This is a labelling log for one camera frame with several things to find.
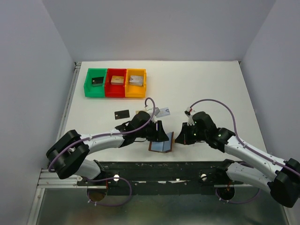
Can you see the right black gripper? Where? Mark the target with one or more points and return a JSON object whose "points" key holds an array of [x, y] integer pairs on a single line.
{"points": [[183, 138]]}

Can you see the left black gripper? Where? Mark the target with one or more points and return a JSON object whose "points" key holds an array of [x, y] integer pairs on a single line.
{"points": [[160, 135]]}

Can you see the brown leather card holder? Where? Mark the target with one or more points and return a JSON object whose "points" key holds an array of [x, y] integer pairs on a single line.
{"points": [[162, 147]]}

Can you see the silver VIP credit card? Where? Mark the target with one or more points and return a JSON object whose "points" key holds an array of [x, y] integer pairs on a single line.
{"points": [[163, 112]]}

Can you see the black credit card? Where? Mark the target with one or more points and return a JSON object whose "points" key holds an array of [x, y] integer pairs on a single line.
{"points": [[123, 114]]}

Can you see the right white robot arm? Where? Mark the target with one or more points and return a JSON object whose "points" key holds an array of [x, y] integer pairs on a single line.
{"points": [[279, 177]]}

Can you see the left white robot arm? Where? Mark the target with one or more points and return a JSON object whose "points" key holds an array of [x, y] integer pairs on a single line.
{"points": [[67, 156]]}

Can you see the silver card stack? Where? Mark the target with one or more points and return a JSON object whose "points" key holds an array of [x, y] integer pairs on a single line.
{"points": [[136, 80]]}

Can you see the gold card stack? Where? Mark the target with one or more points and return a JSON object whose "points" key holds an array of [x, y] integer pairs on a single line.
{"points": [[117, 80]]}

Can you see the black card stack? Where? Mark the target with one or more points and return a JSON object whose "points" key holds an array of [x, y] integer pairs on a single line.
{"points": [[97, 81]]}

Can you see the orange plastic bin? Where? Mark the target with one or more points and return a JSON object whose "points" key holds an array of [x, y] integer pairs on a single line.
{"points": [[135, 91]]}

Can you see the red plastic bin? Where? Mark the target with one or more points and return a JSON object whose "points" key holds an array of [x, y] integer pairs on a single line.
{"points": [[115, 91]]}

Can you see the green plastic bin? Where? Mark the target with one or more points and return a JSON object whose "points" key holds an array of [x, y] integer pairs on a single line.
{"points": [[95, 92]]}

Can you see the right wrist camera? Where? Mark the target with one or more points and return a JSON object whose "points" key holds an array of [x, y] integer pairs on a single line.
{"points": [[189, 112]]}

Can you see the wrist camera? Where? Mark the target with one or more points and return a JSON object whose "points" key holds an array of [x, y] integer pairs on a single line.
{"points": [[189, 112], [153, 112]]}

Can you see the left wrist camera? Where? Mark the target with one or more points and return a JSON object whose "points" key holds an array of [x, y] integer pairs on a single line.
{"points": [[153, 112]]}

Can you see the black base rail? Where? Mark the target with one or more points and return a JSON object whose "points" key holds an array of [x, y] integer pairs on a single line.
{"points": [[161, 178]]}

